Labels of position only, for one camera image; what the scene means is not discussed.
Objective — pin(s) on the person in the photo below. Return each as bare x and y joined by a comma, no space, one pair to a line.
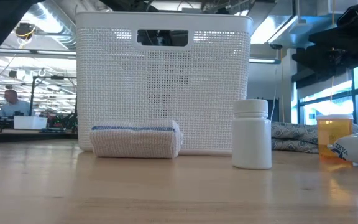
12,107

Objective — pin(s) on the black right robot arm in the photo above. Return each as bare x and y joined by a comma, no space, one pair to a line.
353,34

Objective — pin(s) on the silver ceiling duct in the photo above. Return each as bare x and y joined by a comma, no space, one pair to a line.
57,25

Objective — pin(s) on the orange pill bottle white cap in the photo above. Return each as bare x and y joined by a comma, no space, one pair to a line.
331,133

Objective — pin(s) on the white plastic mesh basket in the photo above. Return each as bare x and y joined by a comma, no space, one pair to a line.
166,81

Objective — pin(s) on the dark background desk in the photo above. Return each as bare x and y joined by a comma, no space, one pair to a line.
26,135

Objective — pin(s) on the folded grey patterned gown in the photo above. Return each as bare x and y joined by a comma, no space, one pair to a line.
291,133

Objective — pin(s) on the white box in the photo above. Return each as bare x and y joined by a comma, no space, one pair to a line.
30,122

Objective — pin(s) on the black metal stand frame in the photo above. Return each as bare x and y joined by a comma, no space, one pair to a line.
32,93

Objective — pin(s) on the beige elastic bandage roll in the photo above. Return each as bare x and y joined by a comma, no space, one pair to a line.
135,143

